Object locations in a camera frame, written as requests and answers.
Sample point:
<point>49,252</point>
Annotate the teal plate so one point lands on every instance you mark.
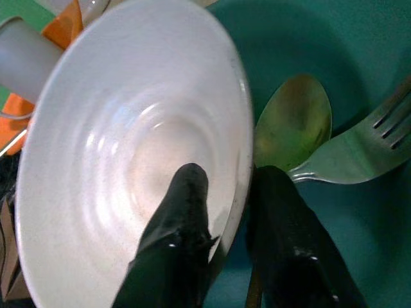
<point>337,128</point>

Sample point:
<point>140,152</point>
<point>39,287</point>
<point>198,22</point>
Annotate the metal spoon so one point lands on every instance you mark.
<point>293,128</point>

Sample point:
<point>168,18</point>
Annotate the white cup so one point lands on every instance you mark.
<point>22,61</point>

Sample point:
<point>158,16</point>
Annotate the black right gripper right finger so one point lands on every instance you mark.
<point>289,240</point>

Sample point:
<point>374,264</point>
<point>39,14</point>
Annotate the white ceramic bowl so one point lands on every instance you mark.
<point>128,144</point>

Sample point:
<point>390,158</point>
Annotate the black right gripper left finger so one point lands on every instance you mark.
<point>180,231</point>

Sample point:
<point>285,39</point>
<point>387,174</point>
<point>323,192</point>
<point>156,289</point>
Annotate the orange paper napkin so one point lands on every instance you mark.
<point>61,29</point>

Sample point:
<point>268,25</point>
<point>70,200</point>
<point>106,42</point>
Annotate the metal fork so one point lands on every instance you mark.
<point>353,150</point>

